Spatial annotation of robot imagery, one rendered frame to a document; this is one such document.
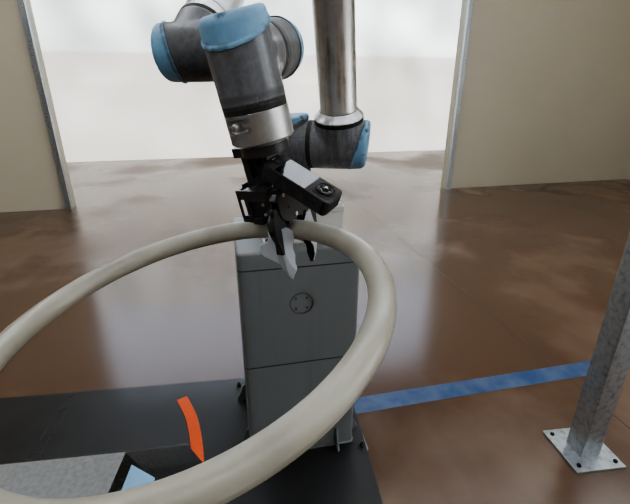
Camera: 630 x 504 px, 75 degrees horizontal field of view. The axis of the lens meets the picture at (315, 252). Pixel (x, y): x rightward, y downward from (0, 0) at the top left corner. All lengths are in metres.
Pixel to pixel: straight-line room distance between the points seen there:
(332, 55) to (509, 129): 5.42
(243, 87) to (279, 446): 0.42
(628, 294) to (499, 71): 4.92
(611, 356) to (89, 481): 1.57
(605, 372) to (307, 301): 1.07
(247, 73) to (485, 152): 5.87
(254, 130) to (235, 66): 0.08
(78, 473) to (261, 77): 0.55
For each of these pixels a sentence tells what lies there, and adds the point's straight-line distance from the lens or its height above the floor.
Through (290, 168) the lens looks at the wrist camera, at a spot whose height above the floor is 1.21.
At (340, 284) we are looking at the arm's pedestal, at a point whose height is 0.71.
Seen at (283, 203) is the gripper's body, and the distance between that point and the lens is 0.60.
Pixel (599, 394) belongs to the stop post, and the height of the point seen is 0.31.
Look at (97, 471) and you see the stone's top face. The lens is 0.66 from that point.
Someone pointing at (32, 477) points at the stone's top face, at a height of 0.86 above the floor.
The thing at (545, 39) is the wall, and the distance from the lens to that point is 6.68.
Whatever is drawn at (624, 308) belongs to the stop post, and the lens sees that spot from 1.68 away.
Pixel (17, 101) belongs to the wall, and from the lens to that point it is 5.57.
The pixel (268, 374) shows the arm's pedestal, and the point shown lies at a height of 0.39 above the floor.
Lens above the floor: 1.32
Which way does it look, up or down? 22 degrees down
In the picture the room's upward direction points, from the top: straight up
